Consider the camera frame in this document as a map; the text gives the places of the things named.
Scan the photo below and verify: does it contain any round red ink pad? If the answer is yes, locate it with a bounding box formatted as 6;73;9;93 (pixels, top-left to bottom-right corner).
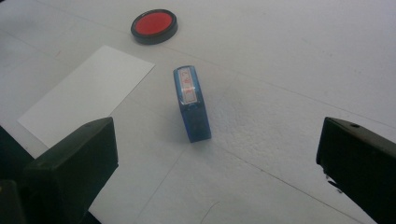
130;8;179;46

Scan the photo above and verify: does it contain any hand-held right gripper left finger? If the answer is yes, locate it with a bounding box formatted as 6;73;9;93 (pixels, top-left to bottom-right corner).
19;117;120;224

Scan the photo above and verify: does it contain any blue stamp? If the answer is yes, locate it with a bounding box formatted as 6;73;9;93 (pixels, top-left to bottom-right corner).
173;64;213;144

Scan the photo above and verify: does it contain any white paper sheet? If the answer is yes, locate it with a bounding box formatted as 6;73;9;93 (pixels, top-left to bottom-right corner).
17;45;156;148

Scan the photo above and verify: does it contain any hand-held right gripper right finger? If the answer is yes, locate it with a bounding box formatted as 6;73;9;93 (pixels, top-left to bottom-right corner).
316;117;396;224

